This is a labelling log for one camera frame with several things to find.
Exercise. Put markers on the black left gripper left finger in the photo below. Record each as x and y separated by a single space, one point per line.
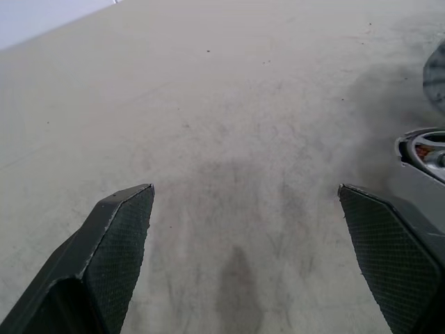
104 257

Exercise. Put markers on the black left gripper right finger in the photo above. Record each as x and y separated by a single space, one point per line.
389 250

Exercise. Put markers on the black rimmed silver spoked rotor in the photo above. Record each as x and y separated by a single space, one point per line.
435 164

